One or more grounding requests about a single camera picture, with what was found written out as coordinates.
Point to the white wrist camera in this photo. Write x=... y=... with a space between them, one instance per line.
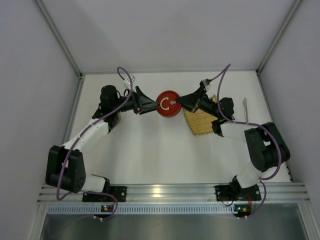
x=129 y=81
x=206 y=84

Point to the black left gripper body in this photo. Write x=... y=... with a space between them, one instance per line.
x=136 y=100

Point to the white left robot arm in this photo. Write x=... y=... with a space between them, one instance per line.
x=66 y=166

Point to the red round lid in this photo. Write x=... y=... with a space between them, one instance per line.
x=168 y=107

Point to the slotted cable duct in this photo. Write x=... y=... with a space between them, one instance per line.
x=145 y=209

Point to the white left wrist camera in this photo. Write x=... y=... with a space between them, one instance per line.
x=129 y=81

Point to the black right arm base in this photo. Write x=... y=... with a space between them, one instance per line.
x=229 y=193

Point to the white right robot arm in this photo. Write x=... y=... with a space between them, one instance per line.
x=266 y=147

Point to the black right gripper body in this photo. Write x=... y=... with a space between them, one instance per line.
x=197 y=100

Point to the bamboo sushi mat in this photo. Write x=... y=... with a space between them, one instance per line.
x=199 y=122

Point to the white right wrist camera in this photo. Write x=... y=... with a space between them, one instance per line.
x=206 y=84

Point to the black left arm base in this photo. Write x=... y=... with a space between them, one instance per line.
x=105 y=193

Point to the steel tongs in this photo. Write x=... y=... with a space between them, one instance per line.
x=245 y=108

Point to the aluminium front rail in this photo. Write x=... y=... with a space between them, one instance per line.
x=207 y=193

